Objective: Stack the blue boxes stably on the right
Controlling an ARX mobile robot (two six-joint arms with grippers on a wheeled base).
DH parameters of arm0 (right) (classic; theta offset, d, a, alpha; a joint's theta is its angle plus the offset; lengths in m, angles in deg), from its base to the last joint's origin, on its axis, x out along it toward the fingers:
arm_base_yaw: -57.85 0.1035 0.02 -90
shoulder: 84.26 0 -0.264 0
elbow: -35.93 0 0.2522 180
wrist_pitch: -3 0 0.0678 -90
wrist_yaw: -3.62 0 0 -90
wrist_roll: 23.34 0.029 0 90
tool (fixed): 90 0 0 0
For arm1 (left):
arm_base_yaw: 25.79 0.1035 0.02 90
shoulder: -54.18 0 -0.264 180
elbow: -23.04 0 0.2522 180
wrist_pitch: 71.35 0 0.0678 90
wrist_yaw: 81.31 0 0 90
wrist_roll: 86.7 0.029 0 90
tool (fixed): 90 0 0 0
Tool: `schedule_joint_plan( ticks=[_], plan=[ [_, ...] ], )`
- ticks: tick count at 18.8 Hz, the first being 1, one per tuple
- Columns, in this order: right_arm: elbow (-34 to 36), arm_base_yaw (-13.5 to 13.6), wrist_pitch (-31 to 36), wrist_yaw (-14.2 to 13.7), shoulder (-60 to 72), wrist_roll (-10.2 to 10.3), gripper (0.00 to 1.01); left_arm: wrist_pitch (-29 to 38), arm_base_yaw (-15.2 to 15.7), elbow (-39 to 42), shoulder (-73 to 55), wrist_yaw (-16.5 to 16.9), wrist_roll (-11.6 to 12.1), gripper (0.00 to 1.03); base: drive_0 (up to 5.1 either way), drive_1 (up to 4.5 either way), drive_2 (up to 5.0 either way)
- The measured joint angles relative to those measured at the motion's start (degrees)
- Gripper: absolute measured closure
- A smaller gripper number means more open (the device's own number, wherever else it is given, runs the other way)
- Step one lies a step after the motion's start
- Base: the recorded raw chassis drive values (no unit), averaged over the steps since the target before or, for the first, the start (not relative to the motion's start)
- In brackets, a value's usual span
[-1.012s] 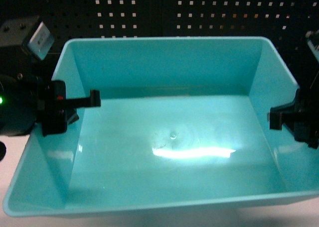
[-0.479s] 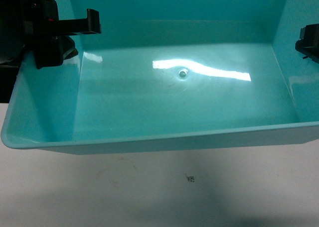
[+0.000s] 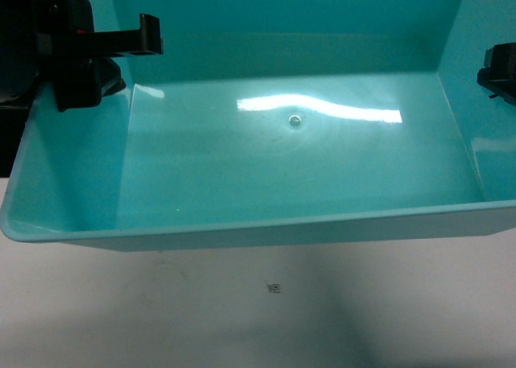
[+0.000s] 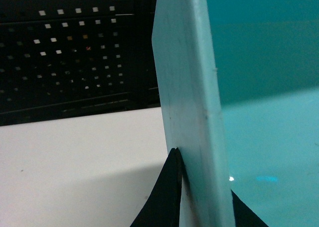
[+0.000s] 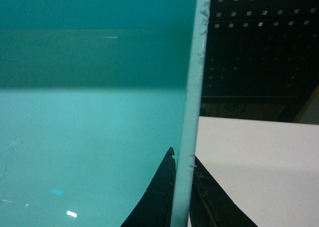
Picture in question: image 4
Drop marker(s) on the teal plastic bin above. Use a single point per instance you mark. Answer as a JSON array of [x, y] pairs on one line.
[[239, 93]]

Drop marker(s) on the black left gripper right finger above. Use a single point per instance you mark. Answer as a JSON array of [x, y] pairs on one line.
[[244, 216]]

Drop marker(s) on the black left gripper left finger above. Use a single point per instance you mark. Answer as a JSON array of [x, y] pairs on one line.
[[162, 208]]

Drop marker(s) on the black perforated metal panel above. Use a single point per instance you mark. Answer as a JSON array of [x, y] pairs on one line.
[[71, 58]]

